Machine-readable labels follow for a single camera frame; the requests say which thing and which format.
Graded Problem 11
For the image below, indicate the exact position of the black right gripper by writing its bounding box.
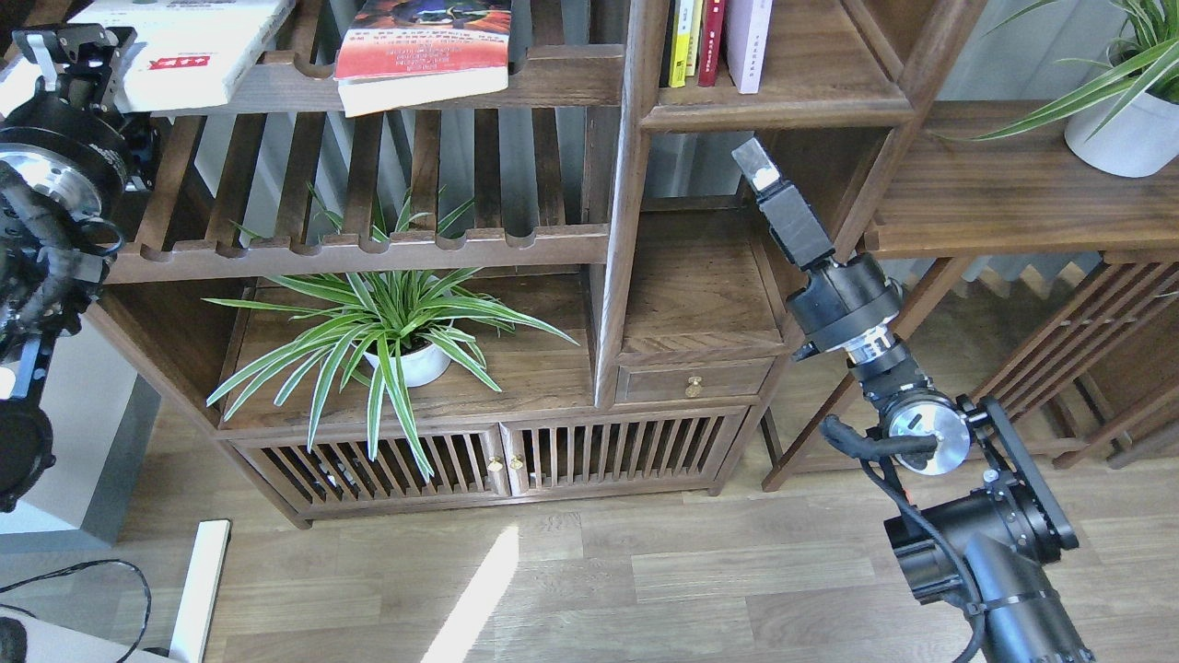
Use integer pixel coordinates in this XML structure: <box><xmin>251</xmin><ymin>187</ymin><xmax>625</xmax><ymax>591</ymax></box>
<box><xmin>732</xmin><ymin>138</ymin><xmax>902</xmax><ymax>360</ymax></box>

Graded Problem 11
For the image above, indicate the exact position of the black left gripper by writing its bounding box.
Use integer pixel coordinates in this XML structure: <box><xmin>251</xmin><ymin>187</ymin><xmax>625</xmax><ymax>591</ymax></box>
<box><xmin>4</xmin><ymin>24</ymin><xmax>160</xmax><ymax>221</ymax></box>

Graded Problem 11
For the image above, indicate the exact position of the large white book red stamp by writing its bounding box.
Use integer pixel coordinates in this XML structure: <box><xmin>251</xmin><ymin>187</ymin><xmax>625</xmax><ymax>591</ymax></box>
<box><xmin>0</xmin><ymin>0</ymin><xmax>296</xmax><ymax>116</ymax></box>

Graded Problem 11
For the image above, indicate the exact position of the pale lilac white book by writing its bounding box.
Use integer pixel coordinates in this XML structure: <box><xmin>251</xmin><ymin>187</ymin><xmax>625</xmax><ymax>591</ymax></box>
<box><xmin>724</xmin><ymin>1</ymin><xmax>773</xmax><ymax>94</ymax></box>

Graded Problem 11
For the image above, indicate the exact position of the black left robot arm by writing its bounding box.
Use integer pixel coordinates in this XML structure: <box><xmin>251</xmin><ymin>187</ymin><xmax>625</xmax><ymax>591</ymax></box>
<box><xmin>1</xmin><ymin>24</ymin><xmax>160</xmax><ymax>512</ymax></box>

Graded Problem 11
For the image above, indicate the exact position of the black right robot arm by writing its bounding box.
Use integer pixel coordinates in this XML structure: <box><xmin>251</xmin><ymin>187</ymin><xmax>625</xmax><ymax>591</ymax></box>
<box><xmin>733</xmin><ymin>139</ymin><xmax>1095</xmax><ymax>662</ymax></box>

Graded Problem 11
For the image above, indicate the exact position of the cream thin upright book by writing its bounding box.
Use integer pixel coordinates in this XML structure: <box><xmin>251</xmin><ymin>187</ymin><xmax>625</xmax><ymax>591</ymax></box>
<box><xmin>685</xmin><ymin>0</ymin><xmax>704</xmax><ymax>78</ymax></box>

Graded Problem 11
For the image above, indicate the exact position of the dark red upright book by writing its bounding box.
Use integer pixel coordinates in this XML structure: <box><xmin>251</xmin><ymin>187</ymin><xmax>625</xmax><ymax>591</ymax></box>
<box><xmin>696</xmin><ymin>0</ymin><xmax>726</xmax><ymax>87</ymax></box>

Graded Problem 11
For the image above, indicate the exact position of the yellow upright book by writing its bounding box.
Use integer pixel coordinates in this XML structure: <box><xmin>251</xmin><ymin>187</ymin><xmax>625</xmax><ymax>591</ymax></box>
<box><xmin>666</xmin><ymin>0</ymin><xmax>694</xmax><ymax>88</ymax></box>

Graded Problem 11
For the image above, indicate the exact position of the dark wooden bookshelf cabinet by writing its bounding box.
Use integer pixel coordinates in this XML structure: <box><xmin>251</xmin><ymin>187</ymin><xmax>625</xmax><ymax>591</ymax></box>
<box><xmin>85</xmin><ymin>1</ymin><xmax>984</xmax><ymax>529</ymax></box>

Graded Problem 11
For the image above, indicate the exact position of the small drawer brass knob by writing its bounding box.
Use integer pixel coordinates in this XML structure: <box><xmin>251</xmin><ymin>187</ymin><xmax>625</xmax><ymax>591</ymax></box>
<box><xmin>613</xmin><ymin>357</ymin><xmax>776</xmax><ymax>406</ymax></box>

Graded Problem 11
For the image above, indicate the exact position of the red orange cover book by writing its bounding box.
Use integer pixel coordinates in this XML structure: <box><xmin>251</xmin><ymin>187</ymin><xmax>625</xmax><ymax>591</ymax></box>
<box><xmin>332</xmin><ymin>1</ymin><xmax>512</xmax><ymax>118</ymax></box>

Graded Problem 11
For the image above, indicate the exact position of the right slatted cabinet door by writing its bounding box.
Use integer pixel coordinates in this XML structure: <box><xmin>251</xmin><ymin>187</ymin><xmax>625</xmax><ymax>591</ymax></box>
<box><xmin>493</xmin><ymin>407</ymin><xmax>746</xmax><ymax>500</ymax></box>

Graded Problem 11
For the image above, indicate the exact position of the slatted cabinet door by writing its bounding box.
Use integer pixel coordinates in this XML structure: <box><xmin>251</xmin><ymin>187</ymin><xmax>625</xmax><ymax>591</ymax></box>
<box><xmin>235</xmin><ymin>427</ymin><xmax>512</xmax><ymax>520</ymax></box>
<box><xmin>493</xmin><ymin>407</ymin><xmax>746</xmax><ymax>500</ymax></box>

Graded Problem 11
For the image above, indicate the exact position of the potted plant white pot right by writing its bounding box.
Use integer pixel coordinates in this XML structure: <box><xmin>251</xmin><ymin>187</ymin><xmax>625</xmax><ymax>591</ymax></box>
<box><xmin>973</xmin><ymin>1</ymin><xmax>1178</xmax><ymax>178</ymax></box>

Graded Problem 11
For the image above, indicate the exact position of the spider plant white pot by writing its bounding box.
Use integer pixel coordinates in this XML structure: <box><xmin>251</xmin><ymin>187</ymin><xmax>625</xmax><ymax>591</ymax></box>
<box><xmin>206</xmin><ymin>267</ymin><xmax>565</xmax><ymax>479</ymax></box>

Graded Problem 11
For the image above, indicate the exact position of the wooden side table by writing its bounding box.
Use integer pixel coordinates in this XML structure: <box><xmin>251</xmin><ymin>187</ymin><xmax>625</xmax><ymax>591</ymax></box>
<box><xmin>760</xmin><ymin>99</ymin><xmax>1179</xmax><ymax>493</ymax></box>

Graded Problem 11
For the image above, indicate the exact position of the left slatted cabinet door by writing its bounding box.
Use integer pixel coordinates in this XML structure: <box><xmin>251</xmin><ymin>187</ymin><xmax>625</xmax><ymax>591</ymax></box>
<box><xmin>235</xmin><ymin>427</ymin><xmax>512</xmax><ymax>520</ymax></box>

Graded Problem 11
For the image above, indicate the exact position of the white table leg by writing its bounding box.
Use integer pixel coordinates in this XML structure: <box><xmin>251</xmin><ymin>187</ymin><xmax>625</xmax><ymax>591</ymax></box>
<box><xmin>169</xmin><ymin>519</ymin><xmax>231</xmax><ymax>662</ymax></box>

